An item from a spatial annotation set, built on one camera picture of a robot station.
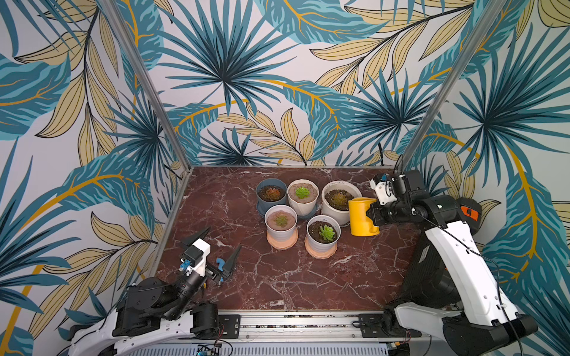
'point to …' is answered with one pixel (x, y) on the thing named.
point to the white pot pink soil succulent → (280, 222)
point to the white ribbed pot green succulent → (302, 196)
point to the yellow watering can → (361, 224)
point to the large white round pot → (335, 197)
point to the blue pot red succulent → (270, 192)
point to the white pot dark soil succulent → (322, 233)
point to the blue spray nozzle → (221, 263)
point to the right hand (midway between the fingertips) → (372, 211)
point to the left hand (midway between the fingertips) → (225, 239)
